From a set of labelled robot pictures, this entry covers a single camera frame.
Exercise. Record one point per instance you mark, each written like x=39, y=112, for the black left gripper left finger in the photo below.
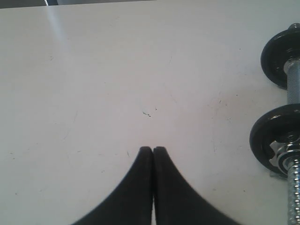
x=130, y=203

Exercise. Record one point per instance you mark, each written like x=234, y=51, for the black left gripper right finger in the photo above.
x=176, y=202

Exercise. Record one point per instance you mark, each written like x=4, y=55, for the chrome threaded dumbbell bar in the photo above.
x=292, y=70

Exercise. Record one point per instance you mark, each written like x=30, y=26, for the chrome star collar nut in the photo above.
x=285, y=153

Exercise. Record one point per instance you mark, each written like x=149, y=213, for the black near-end weight plate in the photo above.
x=275, y=125

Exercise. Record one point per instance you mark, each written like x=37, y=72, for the black far-end weight plate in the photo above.
x=281, y=48

